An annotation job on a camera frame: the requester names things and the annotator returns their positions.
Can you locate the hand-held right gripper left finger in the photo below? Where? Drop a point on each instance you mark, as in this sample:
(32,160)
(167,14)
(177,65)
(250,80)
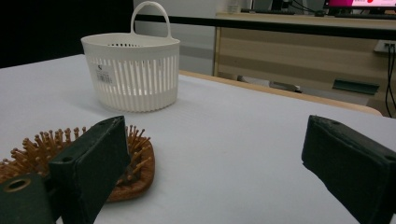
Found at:
(90,168)

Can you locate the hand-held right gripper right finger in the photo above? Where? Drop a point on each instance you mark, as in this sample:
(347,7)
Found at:
(351,161)

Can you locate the wooden bristle hairbrush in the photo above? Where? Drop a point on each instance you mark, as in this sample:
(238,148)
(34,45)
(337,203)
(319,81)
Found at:
(140,174)

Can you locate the white slotted plastic basket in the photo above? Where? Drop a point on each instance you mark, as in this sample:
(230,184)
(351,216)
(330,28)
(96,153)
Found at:
(137,77)

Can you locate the light wooden table board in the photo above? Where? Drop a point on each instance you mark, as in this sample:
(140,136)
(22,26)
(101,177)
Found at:
(280,92)

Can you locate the white power strip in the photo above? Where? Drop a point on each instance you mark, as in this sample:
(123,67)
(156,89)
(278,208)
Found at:
(384,46)

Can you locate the light wooden desk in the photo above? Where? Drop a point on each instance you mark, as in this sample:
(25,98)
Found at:
(280,53)

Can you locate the white table cover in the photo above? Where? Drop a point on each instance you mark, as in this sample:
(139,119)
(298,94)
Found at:
(218,140)

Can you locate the black keyboard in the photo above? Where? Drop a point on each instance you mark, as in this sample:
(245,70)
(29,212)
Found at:
(364,15)

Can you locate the computer monitor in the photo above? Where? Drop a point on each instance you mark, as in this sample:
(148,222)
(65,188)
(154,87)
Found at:
(358,2)

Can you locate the black metal crossbar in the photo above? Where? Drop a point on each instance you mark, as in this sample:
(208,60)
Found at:
(249,25)

